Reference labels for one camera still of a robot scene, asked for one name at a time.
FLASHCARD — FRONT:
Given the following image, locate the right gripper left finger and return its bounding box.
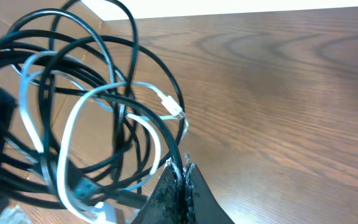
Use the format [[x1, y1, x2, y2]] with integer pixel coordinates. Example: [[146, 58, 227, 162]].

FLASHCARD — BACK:
[[132, 159, 183, 224]]

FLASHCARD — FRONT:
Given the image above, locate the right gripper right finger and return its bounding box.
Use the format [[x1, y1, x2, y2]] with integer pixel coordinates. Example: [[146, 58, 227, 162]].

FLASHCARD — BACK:
[[183, 152, 234, 224]]

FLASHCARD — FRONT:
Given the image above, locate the white cable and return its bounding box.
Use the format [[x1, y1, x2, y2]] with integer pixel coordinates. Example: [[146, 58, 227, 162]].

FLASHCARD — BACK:
[[9, 49, 190, 224]]

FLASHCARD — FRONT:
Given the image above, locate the black cable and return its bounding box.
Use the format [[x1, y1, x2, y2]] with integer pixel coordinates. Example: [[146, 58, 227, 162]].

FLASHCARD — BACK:
[[0, 0, 186, 210]]

